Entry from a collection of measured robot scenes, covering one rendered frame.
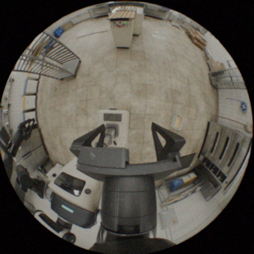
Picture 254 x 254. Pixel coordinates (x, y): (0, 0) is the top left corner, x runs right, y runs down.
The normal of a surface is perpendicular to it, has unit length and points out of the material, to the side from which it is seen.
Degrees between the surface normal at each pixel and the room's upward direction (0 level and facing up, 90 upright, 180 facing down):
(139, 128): 0
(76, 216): 90
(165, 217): 90
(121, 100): 0
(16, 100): 90
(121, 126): 0
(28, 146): 89
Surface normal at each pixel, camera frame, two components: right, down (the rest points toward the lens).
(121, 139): -0.01, 0.26
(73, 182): 0.06, -0.96
